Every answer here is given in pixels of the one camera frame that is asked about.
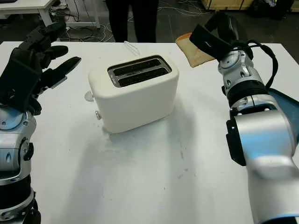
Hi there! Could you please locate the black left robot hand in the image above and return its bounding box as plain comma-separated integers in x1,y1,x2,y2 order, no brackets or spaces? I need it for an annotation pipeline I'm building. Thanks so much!
7,22,82,115

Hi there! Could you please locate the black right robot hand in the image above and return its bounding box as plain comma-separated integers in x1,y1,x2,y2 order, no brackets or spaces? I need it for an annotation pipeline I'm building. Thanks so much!
204,12,248,45

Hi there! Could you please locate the browned toast slice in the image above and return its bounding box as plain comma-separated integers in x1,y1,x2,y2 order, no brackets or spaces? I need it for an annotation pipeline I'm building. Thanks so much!
175,32,215,68

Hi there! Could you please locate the person in black trousers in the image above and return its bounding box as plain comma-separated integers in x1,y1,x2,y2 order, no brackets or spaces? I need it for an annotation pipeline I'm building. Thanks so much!
106,0,159,43

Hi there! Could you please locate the white two-slot toaster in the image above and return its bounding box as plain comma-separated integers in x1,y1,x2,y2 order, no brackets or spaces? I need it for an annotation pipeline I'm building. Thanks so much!
84,55,180,134

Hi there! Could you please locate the wooden crate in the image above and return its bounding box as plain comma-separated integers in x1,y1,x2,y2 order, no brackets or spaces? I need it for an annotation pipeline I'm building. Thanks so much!
202,0,254,11

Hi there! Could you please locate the white desk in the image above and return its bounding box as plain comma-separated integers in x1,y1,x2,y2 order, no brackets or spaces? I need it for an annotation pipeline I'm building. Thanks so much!
0,0,101,30

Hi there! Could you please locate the black bag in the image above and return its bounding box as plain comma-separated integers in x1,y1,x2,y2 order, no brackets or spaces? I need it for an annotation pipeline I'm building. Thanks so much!
247,0,292,21

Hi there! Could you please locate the blue plastic tray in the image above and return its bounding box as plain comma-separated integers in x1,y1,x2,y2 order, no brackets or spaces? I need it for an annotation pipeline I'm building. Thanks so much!
266,88,299,140

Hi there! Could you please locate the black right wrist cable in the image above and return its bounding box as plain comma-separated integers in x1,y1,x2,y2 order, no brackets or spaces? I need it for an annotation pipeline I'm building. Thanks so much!
230,40,280,91

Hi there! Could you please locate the white toaster power cord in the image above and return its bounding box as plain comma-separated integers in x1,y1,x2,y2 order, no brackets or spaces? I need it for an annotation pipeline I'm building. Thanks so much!
123,41,142,57

